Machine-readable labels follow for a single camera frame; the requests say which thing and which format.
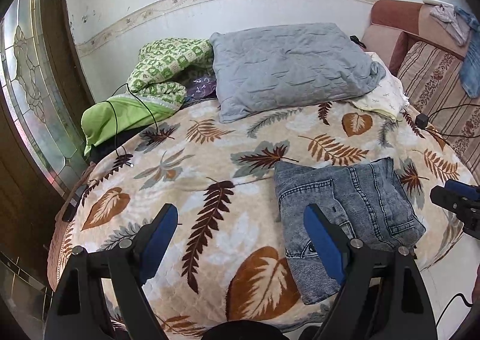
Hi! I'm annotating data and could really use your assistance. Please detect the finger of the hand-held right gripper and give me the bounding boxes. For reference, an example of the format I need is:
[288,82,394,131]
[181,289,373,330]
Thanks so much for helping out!
[430,186,470,218]
[445,180,480,197]

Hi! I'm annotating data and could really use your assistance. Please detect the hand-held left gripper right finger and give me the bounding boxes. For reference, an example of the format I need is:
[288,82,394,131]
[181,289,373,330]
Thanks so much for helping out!
[303,203,437,340]

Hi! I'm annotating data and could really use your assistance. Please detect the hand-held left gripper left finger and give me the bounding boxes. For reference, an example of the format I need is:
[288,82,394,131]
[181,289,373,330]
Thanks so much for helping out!
[44,203,179,340]

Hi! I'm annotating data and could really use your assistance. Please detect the blue denim pants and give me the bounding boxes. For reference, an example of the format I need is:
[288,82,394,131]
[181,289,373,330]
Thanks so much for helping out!
[274,157,427,305]

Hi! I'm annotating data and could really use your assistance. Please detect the black flat device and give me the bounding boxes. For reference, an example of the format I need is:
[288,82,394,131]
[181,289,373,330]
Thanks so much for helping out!
[62,190,82,223]

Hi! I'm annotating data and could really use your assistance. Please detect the leaf print blanket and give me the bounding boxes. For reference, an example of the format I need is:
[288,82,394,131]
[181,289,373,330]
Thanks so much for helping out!
[47,98,479,337]

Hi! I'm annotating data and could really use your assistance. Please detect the striped sofa cover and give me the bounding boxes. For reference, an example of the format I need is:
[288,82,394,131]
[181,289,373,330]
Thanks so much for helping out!
[397,41,480,172]

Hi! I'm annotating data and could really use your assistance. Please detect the blue cloth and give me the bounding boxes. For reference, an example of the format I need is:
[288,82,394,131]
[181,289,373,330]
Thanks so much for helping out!
[454,6,480,98]

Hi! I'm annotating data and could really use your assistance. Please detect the cream cloth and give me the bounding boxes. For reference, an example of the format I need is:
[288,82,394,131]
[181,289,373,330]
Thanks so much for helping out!
[352,51,409,119]

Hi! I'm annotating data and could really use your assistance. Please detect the purple cloth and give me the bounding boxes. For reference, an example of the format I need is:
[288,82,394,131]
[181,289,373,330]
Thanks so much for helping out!
[184,76,218,101]

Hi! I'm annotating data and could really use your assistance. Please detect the grey pillow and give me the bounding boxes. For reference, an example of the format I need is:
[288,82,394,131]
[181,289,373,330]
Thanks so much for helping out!
[209,22,387,124]

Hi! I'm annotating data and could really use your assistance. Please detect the green patterned quilt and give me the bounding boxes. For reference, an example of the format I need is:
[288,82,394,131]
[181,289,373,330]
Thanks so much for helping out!
[127,37,214,110]

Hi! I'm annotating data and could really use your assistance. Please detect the brown pink sofa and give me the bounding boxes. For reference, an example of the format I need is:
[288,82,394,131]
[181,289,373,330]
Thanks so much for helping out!
[362,0,480,176]

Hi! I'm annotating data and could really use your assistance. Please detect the wooden door with glass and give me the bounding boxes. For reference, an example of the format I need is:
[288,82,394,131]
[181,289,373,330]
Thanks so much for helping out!
[0,0,94,288]

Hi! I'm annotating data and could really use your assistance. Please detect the black charger cable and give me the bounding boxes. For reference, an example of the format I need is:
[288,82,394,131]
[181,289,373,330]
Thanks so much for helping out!
[424,103,480,138]

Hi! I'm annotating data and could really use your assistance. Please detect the black floor cable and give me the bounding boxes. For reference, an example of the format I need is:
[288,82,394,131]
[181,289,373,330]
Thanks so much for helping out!
[436,293,475,330]

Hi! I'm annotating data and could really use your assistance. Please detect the thin black cable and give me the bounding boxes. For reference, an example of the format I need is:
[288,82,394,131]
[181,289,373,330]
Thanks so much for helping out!
[108,83,158,169]

